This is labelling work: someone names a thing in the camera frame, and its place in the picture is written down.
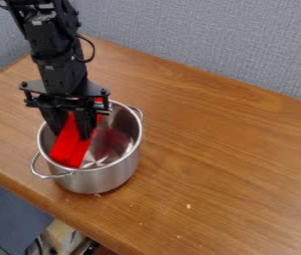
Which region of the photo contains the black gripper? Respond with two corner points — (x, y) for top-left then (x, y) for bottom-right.
(19, 56), (111, 140)

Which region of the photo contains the red rectangular block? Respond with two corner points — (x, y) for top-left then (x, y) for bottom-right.
(50, 114), (91, 168)

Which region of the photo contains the stainless steel pot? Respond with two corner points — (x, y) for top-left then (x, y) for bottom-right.
(30, 101), (145, 194)

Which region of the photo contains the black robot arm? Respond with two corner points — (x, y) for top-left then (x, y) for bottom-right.
(0, 0), (111, 140)

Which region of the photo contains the beige box under table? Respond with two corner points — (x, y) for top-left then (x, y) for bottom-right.
(42, 220), (88, 255)

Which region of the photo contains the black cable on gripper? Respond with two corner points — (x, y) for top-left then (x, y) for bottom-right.
(71, 33), (96, 64)

